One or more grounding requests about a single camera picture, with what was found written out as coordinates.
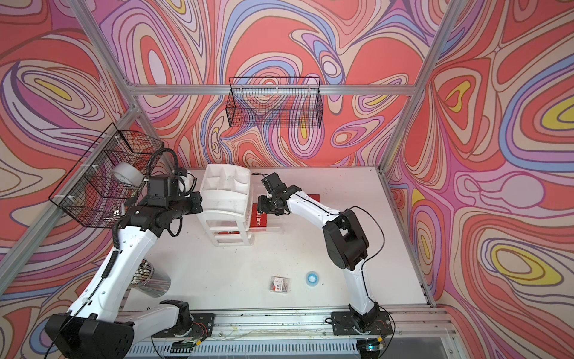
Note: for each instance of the black wire basket wall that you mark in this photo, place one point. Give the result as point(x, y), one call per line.
point(263, 102)
point(90, 194)

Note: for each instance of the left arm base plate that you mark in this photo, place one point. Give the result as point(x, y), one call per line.
point(199, 326)

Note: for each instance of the blue tape roll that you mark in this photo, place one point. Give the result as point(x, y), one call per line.
point(312, 279)

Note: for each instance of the white tape roll in basket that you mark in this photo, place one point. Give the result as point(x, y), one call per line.
point(127, 174)

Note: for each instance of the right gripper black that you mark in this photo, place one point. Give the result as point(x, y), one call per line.
point(262, 207)

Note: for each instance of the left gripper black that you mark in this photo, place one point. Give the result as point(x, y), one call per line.
point(194, 197)

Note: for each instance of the black wire basket back wall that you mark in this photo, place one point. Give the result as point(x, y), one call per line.
point(263, 102)

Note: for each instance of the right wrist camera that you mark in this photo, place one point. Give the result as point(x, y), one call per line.
point(273, 183)

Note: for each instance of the black wire basket left wall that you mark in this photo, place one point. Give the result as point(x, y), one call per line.
point(90, 194)

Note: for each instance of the white plastic drawer organizer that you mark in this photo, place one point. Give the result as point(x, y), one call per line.
point(227, 201)

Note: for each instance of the metal cup with pens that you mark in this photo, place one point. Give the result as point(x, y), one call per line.
point(150, 281)

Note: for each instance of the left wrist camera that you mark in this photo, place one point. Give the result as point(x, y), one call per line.
point(181, 183)

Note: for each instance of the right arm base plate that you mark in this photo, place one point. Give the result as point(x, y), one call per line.
point(347, 323)

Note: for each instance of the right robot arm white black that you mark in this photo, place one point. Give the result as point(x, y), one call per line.
point(345, 241)

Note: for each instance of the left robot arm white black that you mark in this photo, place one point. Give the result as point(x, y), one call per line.
point(93, 326)

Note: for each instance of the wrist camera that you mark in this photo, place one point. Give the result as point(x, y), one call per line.
point(273, 183)
point(181, 183)

